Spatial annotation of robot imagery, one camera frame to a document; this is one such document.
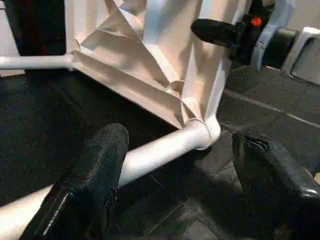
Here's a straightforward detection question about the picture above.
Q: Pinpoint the white plastic table top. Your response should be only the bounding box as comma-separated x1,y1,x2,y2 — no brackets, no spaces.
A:
63,0,252,151

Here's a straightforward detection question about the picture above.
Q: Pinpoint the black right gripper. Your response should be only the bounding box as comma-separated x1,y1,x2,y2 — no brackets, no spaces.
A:
191,13,267,65

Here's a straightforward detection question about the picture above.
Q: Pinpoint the black work mat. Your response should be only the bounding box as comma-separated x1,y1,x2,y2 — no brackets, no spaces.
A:
0,54,320,240

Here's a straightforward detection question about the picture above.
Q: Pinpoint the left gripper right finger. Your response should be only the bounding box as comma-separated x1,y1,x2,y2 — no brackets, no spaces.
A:
231,131,320,240

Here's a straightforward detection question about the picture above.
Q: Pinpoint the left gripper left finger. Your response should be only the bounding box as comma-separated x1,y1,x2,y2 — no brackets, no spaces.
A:
22,123,130,240

